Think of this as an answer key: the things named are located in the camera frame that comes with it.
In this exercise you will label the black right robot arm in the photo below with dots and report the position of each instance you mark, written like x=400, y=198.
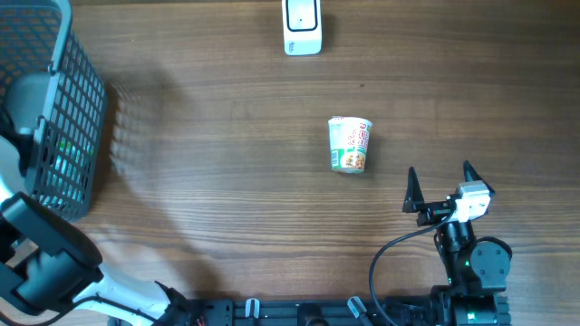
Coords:
x=476, y=268

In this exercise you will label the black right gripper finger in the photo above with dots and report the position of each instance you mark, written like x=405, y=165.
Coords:
x=414, y=200
x=471, y=175

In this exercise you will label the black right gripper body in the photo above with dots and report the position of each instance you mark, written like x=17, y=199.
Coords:
x=433, y=213

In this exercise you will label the cup noodles cup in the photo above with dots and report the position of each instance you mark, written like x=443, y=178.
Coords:
x=349, y=139

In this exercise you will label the white barcode scanner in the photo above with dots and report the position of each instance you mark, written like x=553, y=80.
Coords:
x=302, y=23

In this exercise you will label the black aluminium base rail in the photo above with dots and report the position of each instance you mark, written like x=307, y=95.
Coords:
x=317, y=312

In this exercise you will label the grey plastic lattice basket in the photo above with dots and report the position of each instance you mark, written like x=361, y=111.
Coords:
x=52, y=95

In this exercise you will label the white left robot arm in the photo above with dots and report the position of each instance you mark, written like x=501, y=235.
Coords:
x=50, y=265

